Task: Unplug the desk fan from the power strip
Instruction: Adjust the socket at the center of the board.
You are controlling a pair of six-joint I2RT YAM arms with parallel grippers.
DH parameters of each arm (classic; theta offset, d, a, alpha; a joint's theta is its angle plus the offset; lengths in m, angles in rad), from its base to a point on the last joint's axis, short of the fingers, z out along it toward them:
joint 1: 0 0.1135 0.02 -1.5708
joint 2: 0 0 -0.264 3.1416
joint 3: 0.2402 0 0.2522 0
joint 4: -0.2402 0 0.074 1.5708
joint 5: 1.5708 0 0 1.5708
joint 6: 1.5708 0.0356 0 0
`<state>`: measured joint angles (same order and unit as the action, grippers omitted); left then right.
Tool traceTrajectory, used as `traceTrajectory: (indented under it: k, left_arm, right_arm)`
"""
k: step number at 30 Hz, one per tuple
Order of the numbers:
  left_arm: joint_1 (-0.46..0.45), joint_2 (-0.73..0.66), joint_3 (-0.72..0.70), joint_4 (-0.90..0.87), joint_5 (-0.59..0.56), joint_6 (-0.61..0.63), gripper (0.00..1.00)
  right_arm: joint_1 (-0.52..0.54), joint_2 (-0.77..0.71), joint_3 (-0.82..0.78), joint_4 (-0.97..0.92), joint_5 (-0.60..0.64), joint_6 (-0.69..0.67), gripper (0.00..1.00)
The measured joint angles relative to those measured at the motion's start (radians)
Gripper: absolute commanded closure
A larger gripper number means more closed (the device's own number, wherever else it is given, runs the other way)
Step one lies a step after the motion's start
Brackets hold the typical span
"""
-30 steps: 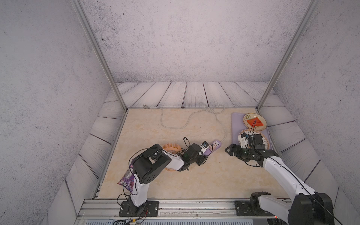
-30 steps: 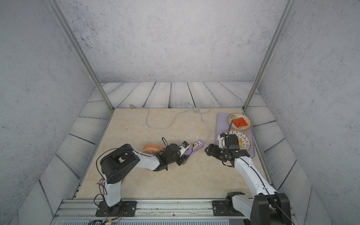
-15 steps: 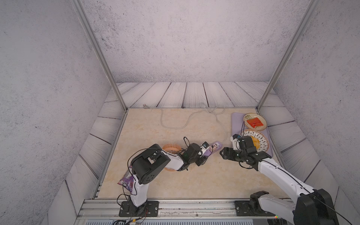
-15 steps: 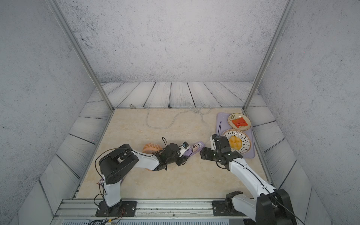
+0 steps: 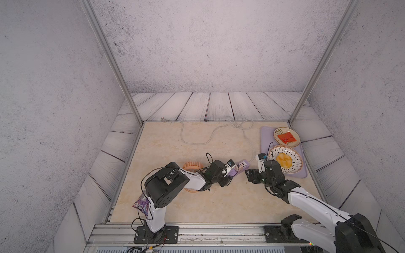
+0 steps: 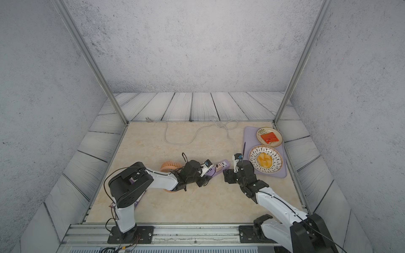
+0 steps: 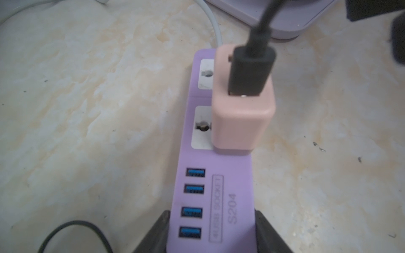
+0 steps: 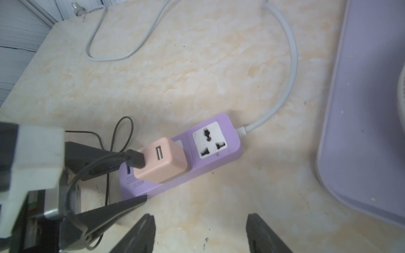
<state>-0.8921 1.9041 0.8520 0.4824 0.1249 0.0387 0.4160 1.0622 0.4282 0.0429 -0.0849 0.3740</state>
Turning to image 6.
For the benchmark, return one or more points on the large orange-rimmed patterned plate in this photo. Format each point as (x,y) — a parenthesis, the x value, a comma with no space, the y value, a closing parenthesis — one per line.
(277,159)

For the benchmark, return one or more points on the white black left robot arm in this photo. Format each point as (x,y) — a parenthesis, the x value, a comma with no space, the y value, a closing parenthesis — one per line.
(128,186)

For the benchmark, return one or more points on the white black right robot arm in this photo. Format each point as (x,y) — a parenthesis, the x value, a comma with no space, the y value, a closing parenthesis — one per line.
(295,230)

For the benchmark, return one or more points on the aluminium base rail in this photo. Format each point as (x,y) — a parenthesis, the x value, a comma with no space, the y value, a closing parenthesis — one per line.
(167,238)

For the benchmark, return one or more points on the yellow braided bread bun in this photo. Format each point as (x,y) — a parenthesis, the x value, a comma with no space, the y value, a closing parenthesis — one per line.
(264,160)

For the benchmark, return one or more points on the purple power strip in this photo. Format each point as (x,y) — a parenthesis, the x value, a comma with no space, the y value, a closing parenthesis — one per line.
(220,167)

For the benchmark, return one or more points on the left aluminium frame post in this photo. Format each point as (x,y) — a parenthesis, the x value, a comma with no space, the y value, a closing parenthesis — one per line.
(79,40)

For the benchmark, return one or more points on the small beige floral plate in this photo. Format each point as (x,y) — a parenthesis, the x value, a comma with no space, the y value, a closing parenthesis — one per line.
(265,130)

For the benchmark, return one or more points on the right aluminium frame post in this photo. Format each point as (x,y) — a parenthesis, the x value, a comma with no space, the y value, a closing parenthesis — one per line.
(315,31)

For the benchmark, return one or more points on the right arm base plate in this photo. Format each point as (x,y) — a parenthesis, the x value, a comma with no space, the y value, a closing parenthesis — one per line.
(249,234)

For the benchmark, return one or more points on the red snack packet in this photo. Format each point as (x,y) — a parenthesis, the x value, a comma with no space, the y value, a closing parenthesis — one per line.
(270,137)

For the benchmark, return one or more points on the purple snack packet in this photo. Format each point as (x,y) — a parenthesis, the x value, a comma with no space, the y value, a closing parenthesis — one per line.
(137,201)

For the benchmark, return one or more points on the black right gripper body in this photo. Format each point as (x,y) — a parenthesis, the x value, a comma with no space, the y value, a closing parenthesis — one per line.
(233,177)

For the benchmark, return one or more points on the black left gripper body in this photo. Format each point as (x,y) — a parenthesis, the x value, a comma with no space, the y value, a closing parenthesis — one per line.
(201,181)

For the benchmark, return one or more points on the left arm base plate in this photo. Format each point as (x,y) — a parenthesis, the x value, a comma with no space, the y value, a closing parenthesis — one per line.
(137,235)

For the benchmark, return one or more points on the aluminium frame post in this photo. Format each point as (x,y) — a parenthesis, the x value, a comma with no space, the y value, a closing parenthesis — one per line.
(315,31)
(79,40)

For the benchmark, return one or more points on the lavender plastic tray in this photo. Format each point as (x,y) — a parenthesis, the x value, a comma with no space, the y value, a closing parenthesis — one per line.
(251,141)

